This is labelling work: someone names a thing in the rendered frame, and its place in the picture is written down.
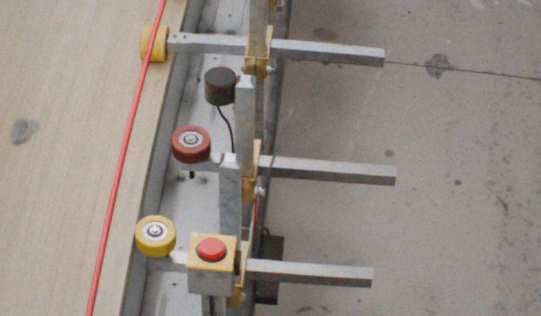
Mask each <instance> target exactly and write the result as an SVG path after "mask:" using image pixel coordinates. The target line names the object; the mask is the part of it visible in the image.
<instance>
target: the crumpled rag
mask: <svg viewBox="0 0 541 316"><path fill-rule="evenodd" d="M10 129H11V130H12V133H11V134H10V136H9V138H10V139H11V144H12V142H13V143H14V144H15V145H16V147H17V146H18V145H20V144H22V143H25V142H28V141H29V140H30V138H31V136H32V135H34V134H36V133H38V132H39V130H40V129H42V127H41V126H40V125H39V121H34V120H30V122H29V121H28V120H27V118H22V117H20V118H18V119H17V120H15V121H14V122H13V125H12V127H11V128H10Z"/></svg>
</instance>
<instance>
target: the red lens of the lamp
mask: <svg viewBox="0 0 541 316"><path fill-rule="evenodd" d="M214 68H218V67H214ZM214 68H211V69H214ZM211 69H209V70H208V71H207V72H206V73H208V72H209V71H210V70H211ZM233 72H234V71H233ZM206 73H205V75H204V88H205V90H206V92H207V93H208V94H210V95H212V96H214V97H222V96H227V95H230V94H232V93H233V92H234V91H235V87H236V73H235V72H234V73H235V74H234V75H235V79H234V82H233V83H231V84H230V85H228V86H225V87H215V86H212V85H211V84H209V83H208V82H207V80H206V79H205V76H206Z"/></svg>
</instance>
